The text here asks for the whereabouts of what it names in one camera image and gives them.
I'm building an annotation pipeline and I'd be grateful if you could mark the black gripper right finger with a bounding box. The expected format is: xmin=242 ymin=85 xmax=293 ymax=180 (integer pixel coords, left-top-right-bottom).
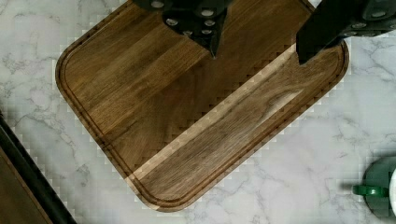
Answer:
xmin=296 ymin=0 xmax=396 ymax=64

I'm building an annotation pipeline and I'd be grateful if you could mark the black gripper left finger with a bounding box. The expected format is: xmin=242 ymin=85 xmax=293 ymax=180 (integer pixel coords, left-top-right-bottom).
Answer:
xmin=132 ymin=0 xmax=233 ymax=58

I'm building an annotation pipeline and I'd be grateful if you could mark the wooden cutting board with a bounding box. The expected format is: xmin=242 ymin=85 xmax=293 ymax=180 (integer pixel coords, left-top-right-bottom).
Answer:
xmin=55 ymin=0 xmax=348 ymax=212

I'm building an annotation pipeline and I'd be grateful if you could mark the green and white mug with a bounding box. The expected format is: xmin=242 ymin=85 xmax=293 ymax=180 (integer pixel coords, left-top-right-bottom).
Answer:
xmin=351 ymin=157 xmax=396 ymax=217

